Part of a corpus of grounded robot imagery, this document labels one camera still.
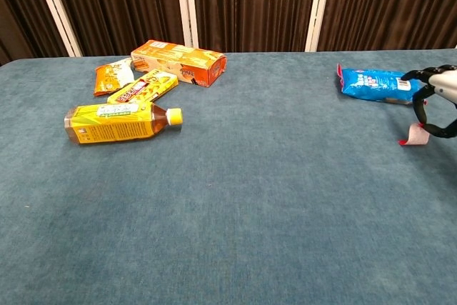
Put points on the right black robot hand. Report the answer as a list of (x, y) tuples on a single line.
[(442, 81)]

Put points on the pink tag with red edges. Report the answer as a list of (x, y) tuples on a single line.
[(416, 135)]

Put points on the orange and white snack packet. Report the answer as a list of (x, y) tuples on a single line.
[(112, 76)]

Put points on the dark brown curtain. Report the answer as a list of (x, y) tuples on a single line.
[(253, 5)]

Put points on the long orange cardboard box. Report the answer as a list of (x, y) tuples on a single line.
[(178, 63)]

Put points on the yellow label tea bottle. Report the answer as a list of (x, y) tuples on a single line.
[(114, 123)]

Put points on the teal table cloth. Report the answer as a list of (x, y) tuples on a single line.
[(228, 194)]

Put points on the small yellow snack box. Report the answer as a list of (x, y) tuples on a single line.
[(144, 88)]

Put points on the white partition post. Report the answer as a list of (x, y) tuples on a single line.
[(186, 5), (318, 6), (57, 8)]

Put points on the blue snack bag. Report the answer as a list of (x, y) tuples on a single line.
[(375, 85)]

